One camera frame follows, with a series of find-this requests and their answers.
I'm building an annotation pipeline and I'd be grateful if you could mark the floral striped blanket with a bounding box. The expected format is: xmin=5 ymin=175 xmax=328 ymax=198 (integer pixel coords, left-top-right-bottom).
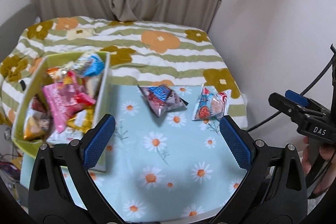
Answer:
xmin=1 ymin=16 xmax=248 ymax=128

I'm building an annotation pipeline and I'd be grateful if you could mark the yellow orange snack bag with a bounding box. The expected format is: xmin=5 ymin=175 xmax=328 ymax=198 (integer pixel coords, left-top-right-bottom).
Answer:
xmin=23 ymin=96 xmax=51 ymax=141

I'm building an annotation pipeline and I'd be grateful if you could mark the blue white biscuit packet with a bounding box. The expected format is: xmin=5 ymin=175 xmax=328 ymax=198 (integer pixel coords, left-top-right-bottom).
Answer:
xmin=70 ymin=52 xmax=105 ymax=77

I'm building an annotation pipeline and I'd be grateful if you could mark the black cable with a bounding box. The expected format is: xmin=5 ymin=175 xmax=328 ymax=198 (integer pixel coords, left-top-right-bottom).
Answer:
xmin=247 ymin=45 xmax=336 ymax=132

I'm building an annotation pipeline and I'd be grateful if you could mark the green storage box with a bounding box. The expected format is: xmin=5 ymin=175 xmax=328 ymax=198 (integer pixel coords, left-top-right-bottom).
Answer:
xmin=11 ymin=52 xmax=110 ymax=158

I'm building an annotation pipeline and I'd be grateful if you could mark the right hand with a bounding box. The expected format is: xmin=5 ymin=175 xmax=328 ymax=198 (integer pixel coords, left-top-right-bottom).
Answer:
xmin=301 ymin=136 xmax=335 ymax=199

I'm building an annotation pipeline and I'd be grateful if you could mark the pink snack packet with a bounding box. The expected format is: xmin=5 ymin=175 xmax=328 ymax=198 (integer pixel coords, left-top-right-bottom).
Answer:
xmin=42 ymin=81 xmax=96 ymax=133

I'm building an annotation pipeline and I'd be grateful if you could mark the light blue daisy tablecloth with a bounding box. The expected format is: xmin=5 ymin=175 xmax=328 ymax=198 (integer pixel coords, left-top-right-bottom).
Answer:
xmin=20 ymin=83 xmax=249 ymax=223

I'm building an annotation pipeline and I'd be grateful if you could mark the shrimp flakes snack bag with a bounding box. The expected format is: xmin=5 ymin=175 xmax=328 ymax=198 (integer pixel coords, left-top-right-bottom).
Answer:
xmin=192 ymin=85 xmax=231 ymax=121

